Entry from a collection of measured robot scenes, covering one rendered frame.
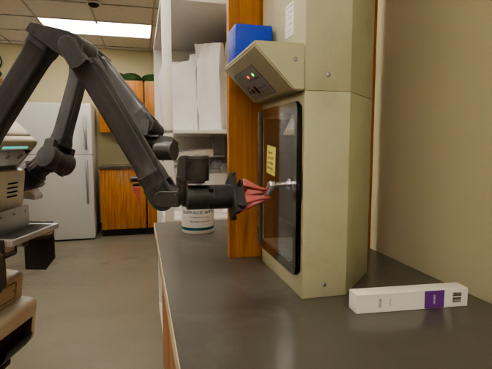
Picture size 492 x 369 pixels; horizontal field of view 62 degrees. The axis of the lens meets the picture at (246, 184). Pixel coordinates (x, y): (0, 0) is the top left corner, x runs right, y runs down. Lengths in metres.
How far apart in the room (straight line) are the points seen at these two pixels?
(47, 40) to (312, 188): 0.66
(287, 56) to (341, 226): 0.40
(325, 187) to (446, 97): 0.44
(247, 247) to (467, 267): 0.61
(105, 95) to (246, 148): 0.47
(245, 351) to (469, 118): 0.77
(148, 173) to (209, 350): 0.40
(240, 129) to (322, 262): 0.50
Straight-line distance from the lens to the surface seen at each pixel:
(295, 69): 0.92
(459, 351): 0.85
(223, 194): 0.94
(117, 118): 0.97
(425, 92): 1.28
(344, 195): 0.97
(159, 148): 1.25
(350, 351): 0.78
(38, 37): 1.04
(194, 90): 2.26
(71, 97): 1.55
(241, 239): 1.29
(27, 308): 1.49
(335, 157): 0.95
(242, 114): 1.26
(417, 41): 1.34
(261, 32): 1.13
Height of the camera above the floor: 1.30
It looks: 6 degrees down
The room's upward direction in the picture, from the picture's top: straight up
